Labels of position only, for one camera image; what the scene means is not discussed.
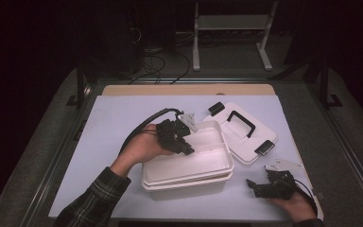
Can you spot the black metal post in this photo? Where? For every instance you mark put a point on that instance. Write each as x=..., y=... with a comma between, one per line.
x=80, y=82
x=324, y=82

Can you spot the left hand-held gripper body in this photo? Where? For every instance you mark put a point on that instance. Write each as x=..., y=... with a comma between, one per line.
x=170, y=134

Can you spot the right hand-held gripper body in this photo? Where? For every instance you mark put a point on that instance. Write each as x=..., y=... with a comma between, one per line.
x=280, y=186

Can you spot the white metal stand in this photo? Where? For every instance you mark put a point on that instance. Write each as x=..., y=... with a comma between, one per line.
x=233, y=22

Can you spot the pale table mat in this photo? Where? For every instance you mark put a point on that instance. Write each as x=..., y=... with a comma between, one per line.
x=107, y=126

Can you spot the person's right hand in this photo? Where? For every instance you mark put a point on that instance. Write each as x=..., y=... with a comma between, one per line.
x=297, y=209

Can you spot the person's left hand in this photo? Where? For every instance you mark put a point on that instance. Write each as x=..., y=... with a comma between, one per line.
x=141, y=146

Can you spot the white plastic storage box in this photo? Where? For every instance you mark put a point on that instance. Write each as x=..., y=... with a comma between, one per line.
x=186, y=191

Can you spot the white plastic container box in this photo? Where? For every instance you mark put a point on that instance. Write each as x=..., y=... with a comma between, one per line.
x=201, y=151

